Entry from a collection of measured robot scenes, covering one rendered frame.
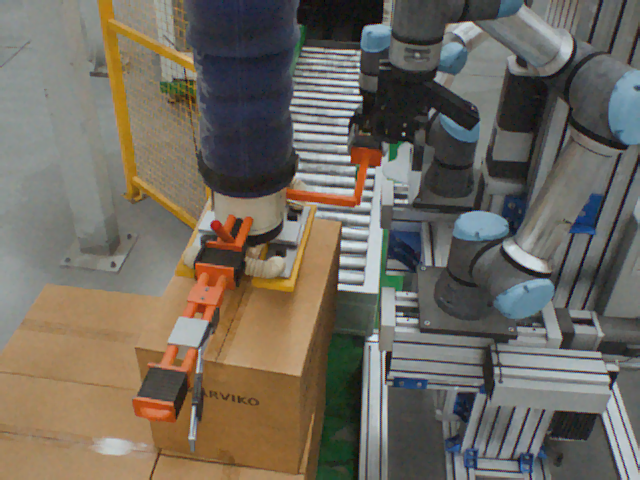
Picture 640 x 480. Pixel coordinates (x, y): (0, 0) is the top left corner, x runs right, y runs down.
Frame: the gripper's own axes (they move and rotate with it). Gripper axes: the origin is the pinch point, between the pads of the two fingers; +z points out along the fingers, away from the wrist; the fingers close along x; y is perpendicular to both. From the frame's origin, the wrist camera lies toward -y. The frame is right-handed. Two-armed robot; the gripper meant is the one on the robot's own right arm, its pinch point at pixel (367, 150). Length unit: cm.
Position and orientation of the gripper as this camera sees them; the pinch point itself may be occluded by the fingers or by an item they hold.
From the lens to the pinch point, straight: 185.1
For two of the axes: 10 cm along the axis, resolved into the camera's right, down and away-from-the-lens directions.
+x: 9.9, 1.2, -1.1
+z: -0.3, 8.0, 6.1
